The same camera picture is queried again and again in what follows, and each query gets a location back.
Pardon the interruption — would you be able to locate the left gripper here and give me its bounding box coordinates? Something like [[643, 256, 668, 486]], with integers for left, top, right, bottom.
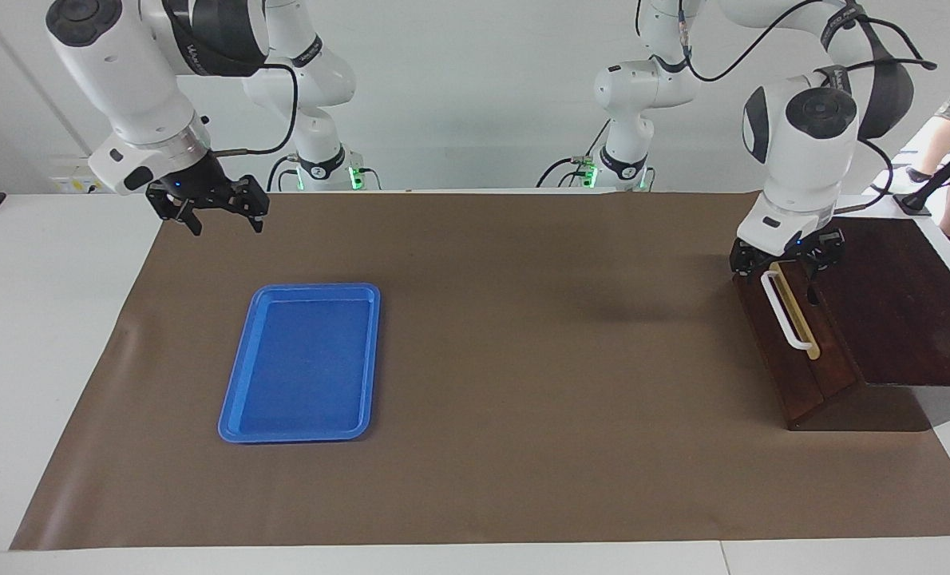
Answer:
[[730, 228, 847, 280]]

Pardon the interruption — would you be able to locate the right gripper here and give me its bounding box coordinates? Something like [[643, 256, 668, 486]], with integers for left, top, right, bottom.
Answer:
[[145, 152, 271, 237]]

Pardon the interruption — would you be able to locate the dark wooden cabinet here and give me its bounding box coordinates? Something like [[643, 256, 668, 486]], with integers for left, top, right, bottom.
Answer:
[[732, 216, 950, 433]]

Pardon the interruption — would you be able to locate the blue plastic tray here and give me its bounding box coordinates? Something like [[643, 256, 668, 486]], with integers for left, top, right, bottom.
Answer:
[[218, 283, 382, 445]]

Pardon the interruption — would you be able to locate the black cable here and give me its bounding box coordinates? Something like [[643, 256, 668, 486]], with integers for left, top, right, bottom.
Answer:
[[830, 11, 938, 216], [265, 153, 302, 193], [677, 0, 845, 84], [535, 120, 612, 189], [208, 62, 300, 158]]

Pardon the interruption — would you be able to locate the wooden drawer with white handle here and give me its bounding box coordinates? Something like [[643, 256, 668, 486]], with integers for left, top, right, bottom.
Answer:
[[734, 257, 861, 429]]

